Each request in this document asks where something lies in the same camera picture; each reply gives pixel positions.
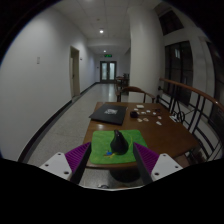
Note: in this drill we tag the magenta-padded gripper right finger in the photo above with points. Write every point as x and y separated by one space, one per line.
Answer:
163 166

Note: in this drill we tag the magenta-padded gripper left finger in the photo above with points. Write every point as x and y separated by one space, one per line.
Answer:
56 165

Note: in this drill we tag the black computer mouse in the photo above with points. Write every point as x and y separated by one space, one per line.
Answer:
119 145

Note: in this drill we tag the green mouse pad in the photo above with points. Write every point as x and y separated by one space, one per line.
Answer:
100 146

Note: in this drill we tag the white notepad with pen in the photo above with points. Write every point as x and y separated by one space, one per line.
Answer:
173 119

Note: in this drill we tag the small red-printed card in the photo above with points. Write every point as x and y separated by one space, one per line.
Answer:
159 117

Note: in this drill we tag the small orange-printed card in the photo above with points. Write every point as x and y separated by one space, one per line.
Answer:
139 120
146 119

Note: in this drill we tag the small black box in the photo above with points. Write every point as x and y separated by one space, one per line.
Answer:
134 114

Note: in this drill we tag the small white box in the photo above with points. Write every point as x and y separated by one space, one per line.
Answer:
140 106

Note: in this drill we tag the black closed laptop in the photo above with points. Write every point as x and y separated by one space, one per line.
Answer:
106 116

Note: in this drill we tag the black railing with wooden handrail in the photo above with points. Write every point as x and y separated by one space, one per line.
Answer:
190 88

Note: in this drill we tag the wooden armchair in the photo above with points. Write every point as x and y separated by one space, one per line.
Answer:
133 89

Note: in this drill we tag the open side doorway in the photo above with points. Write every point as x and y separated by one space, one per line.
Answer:
75 71

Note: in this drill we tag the distant wooden chair group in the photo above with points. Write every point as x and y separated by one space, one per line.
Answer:
122 80

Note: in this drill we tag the wide dark window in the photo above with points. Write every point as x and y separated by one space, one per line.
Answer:
216 86

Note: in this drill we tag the tall dark window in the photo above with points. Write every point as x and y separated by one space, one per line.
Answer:
178 70

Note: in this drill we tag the glass double door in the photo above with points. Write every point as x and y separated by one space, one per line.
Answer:
108 71

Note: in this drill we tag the green exit sign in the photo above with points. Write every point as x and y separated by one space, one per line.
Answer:
108 55

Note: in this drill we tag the small dark transom window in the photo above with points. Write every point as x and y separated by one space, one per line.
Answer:
170 22

